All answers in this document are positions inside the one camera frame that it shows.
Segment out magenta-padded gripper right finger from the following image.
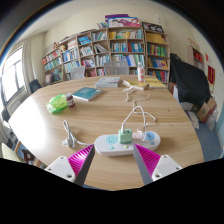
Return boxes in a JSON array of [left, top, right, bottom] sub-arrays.
[[132, 143, 184, 187]]

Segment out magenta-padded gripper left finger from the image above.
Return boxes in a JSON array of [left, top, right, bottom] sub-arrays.
[[44, 143, 97, 187]]

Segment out green charger block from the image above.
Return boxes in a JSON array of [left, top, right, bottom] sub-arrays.
[[118, 128, 134, 145]]

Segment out white charger cable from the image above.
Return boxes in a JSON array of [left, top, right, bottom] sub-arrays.
[[119, 105, 158, 133]]

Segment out white power strip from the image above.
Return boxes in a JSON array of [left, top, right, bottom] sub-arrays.
[[93, 130, 162, 158]]

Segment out papers on floor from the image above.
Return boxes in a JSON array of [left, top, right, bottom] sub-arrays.
[[186, 109, 202, 130]]

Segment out green plastic bag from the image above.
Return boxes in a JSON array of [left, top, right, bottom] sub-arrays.
[[45, 93, 69, 115]]

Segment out small dark jar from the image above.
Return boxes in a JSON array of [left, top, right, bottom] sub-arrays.
[[65, 93, 76, 108]]

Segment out white storage box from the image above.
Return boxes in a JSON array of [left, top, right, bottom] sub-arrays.
[[171, 84, 195, 112]]

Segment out cardboard box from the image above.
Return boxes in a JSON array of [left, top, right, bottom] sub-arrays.
[[196, 96, 218, 124]]

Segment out teal book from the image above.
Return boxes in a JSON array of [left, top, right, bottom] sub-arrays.
[[71, 86, 104, 102]]

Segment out yellow folder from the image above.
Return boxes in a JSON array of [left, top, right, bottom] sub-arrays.
[[122, 77, 168, 91]]

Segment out dark office chair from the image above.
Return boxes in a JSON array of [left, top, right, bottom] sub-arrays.
[[28, 78, 43, 94]]

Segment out black cloth cover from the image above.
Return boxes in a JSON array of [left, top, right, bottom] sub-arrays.
[[168, 53, 212, 109]]

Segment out grey mesh chair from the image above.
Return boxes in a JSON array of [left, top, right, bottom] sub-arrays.
[[103, 60, 130, 76], [69, 65, 86, 81]]

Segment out grey book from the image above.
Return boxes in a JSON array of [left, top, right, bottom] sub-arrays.
[[94, 76, 122, 89]]

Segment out clear bottle with red label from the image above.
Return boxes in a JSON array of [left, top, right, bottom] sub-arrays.
[[136, 61, 146, 83]]

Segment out window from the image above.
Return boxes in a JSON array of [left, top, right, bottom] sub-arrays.
[[0, 46, 26, 104]]

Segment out small shelf with red items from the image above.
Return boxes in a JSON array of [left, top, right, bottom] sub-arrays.
[[190, 46, 205, 71]]

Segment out wooden bookshelf unit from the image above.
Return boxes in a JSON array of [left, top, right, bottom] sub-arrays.
[[41, 13, 171, 86]]

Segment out white power strip cord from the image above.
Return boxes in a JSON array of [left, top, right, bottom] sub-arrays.
[[61, 119, 96, 149]]

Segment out white earphone cable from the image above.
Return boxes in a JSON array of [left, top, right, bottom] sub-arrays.
[[121, 85, 151, 103]]

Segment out red wall banner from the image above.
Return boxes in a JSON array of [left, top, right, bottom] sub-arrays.
[[207, 64, 216, 85]]

